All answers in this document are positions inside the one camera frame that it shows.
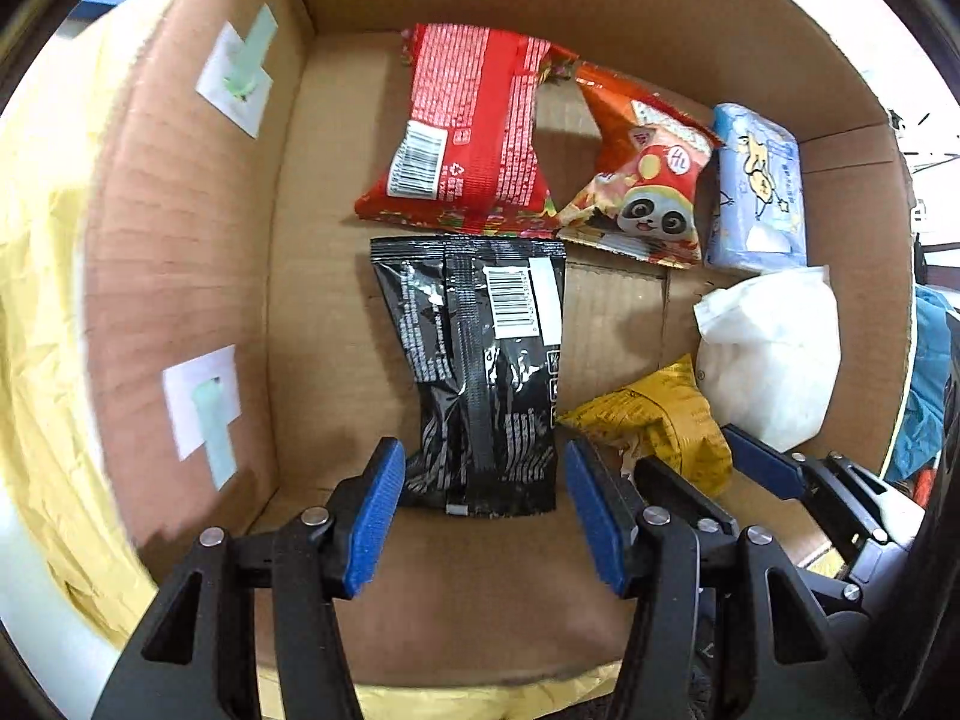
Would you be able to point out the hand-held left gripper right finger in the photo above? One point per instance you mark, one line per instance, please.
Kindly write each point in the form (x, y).
(592, 517)

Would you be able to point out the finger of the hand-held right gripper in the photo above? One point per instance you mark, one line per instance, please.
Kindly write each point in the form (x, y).
(765, 457)
(675, 484)

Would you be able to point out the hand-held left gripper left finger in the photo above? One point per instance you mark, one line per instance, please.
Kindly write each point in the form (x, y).
(375, 510)

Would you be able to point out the yellow snack packet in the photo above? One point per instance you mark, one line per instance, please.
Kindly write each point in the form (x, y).
(667, 412)

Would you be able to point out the white soft bag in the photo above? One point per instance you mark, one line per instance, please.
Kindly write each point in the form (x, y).
(772, 360)

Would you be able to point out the black snack packet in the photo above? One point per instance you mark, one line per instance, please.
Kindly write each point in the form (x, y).
(480, 360)

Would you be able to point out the light blue tissue pack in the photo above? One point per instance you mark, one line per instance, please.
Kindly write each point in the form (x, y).
(757, 187)

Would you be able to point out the orange panda snack packet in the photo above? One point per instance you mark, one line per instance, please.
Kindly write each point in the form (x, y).
(645, 187)

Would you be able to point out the cardboard box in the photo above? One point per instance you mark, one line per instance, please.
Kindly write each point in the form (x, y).
(187, 240)

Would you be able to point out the red snack packet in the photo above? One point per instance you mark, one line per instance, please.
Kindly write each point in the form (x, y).
(472, 127)

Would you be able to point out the teal blanket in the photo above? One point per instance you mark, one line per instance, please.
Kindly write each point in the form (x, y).
(930, 360)

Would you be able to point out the yellow tablecloth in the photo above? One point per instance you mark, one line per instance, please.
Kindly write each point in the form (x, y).
(45, 277)

